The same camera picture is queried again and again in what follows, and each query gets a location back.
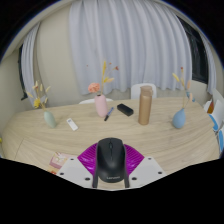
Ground green vase with yellow flowers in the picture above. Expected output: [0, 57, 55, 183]
[25, 80, 58, 130]

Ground black and blue marker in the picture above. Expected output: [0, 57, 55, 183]
[103, 106, 115, 122]

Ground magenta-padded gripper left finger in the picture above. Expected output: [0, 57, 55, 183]
[56, 143, 99, 189]

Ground wide white curtain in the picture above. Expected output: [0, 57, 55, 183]
[68, 0, 194, 96]

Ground black computer mouse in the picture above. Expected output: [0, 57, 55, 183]
[94, 137, 128, 184]

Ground tan drink bottle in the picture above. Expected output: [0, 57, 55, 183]
[138, 85, 154, 126]

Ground blue vase with dried flowers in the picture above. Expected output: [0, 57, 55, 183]
[171, 66, 197, 130]

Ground colourful printed mouse pad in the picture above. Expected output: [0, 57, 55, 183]
[46, 151, 79, 175]

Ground small white remote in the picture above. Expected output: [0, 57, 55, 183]
[66, 117, 79, 132]

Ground narrow white curtain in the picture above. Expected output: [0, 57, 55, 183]
[20, 22, 43, 98]
[199, 33, 218, 95]

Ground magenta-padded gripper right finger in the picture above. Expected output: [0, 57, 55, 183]
[123, 143, 167, 189]

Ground white chair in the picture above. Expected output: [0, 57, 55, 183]
[78, 97, 114, 105]
[130, 82, 158, 100]

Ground white and blue chairs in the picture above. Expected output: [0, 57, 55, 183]
[203, 88, 224, 154]

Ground small black box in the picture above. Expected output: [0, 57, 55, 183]
[116, 103, 135, 117]

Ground dark window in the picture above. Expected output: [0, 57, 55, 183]
[18, 44, 29, 101]
[178, 16, 209, 84]

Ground pink vase with orange flowers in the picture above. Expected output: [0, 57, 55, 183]
[87, 59, 120, 118]

